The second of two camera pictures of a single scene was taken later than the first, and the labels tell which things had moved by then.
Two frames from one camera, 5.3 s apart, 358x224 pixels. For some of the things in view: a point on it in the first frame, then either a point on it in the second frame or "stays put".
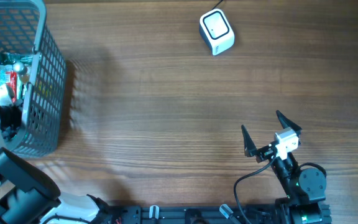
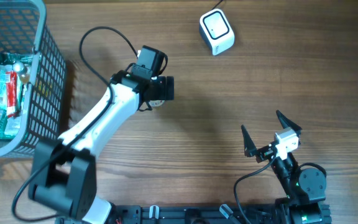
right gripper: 264,152 stays put
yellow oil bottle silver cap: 22,70 stays put
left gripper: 20,111 to 166,88
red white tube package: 11,84 stays put
